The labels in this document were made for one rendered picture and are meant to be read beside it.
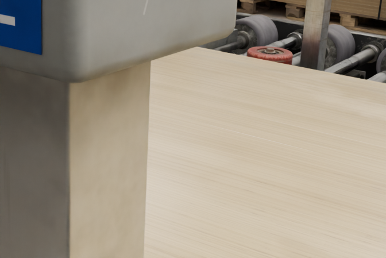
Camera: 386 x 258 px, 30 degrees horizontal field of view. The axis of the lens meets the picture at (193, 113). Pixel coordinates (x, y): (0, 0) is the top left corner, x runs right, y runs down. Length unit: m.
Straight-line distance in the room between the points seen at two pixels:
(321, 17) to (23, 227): 1.15
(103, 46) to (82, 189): 0.05
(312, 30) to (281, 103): 0.35
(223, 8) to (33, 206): 0.07
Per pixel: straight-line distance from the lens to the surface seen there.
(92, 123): 0.18
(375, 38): 1.85
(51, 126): 0.18
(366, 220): 0.69
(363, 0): 6.35
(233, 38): 1.77
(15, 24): 0.16
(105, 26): 0.15
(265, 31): 1.85
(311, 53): 1.34
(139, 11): 0.16
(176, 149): 0.81
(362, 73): 1.88
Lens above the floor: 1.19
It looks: 18 degrees down
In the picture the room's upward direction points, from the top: 3 degrees clockwise
